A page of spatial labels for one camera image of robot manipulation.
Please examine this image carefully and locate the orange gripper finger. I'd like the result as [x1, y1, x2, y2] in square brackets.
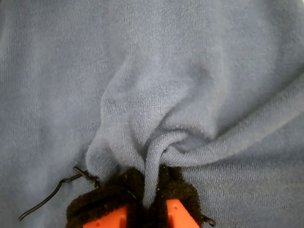
[66, 167, 152, 228]
[152, 166, 203, 228]

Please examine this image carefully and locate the blue printed T-shirt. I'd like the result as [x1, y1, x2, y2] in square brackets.
[0, 0, 304, 228]

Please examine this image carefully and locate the short black zip tie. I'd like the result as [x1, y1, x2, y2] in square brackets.
[200, 215, 217, 226]

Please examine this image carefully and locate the long black zip tie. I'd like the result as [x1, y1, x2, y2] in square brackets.
[19, 166, 100, 221]

